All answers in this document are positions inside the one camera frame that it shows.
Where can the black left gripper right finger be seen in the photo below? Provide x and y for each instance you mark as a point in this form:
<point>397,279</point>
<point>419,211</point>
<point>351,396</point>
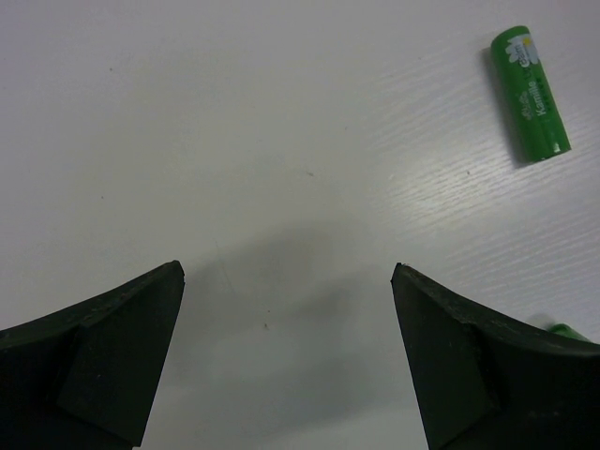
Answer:
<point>484,380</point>

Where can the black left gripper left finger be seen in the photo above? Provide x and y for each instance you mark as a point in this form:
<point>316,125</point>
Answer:
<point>86,376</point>

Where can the green lip balm tube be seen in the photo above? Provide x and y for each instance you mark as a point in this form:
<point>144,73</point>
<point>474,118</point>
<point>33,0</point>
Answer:
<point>528,95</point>
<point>564,330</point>

